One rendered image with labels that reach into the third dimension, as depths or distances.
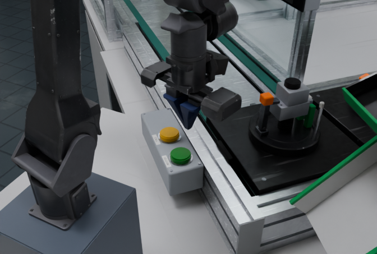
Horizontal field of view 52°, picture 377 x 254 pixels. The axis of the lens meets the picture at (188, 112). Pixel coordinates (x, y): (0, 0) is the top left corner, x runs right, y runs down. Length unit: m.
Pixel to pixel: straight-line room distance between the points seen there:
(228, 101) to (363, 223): 0.25
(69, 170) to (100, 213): 0.09
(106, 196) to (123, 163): 0.35
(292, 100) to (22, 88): 2.53
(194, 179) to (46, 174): 0.34
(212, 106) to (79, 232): 0.26
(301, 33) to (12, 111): 2.22
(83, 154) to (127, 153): 0.46
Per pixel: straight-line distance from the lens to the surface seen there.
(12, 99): 2.96
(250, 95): 1.03
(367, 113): 0.47
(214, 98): 0.61
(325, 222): 0.62
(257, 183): 0.70
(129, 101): 1.11
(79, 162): 0.47
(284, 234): 0.73
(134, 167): 0.89
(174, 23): 0.58
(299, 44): 0.95
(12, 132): 2.62
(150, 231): 0.76
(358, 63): 1.41
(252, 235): 0.68
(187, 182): 0.75
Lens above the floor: 1.45
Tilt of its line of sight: 35 degrees down
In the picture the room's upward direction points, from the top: straight up
